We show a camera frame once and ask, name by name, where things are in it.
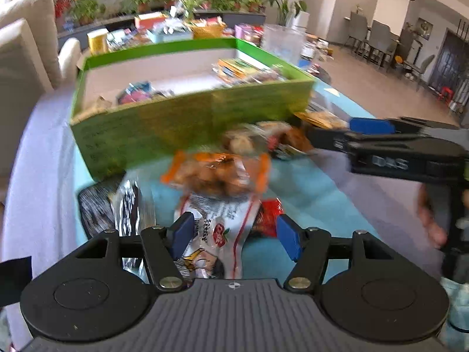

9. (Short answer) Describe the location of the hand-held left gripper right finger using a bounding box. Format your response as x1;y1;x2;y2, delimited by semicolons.
276;214;401;290

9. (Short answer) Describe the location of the red flower bouquet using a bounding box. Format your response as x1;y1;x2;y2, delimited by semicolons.
54;0;79;21

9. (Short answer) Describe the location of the person's right hand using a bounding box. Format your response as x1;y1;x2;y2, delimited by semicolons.
417;184;448;249

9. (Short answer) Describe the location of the beige sofa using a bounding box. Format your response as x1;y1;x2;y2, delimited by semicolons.
0;0;82;206

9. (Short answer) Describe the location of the yellow woven basket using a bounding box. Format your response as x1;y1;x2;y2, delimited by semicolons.
190;19;227;40

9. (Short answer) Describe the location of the framed wall picture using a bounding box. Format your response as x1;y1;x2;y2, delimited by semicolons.
417;18;434;41

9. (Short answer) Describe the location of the yellow cracker packet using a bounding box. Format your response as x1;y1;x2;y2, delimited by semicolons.
214;58;259;83

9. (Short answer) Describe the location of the pink striped snack packet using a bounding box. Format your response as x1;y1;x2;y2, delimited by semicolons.
116;80;154;104

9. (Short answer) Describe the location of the grey dining chair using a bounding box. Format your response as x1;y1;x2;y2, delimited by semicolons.
397;54;435;89
345;11;369;54
367;20;399;65

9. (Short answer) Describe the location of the green cardboard box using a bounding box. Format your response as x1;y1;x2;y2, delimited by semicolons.
70;37;316;181

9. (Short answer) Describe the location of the clear packet of brown snacks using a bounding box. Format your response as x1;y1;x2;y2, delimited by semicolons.
223;120;316;160

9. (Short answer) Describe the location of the dark wooden door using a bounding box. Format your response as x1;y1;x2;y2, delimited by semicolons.
428;28;469;93

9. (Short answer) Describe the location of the blue plastic basket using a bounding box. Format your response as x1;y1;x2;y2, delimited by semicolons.
146;25;193;43

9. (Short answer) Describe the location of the glass mug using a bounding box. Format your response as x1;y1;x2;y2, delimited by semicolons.
263;23;307;64

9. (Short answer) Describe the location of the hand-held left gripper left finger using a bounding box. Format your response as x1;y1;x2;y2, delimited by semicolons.
75;213;196;291

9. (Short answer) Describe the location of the orange nut snack packet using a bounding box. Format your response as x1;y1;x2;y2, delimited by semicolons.
160;150;272;199

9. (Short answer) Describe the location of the beige wafer bar packet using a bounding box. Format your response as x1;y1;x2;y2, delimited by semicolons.
296;111;349;130

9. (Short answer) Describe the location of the spider plant in vase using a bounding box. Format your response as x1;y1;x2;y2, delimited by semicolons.
177;0;206;21

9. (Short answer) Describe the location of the clear packet of black snacks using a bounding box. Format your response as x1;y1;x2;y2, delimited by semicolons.
77;182;121;241

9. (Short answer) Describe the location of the large leaf potted plant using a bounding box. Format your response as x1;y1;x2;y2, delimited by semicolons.
265;0;309;27

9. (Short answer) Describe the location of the silver foil snack packet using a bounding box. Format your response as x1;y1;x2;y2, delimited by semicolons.
110;177;158;271

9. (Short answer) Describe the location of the orange box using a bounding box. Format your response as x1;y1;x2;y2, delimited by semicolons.
133;12;168;30

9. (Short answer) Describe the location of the yellow can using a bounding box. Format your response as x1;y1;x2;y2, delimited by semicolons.
87;29;109;54

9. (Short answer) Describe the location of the white red cartoon snack packet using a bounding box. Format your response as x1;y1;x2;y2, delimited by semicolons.
175;194;265;280

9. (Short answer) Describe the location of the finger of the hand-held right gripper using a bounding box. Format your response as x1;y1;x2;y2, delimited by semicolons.
306;128;358;152
348;116;404;135

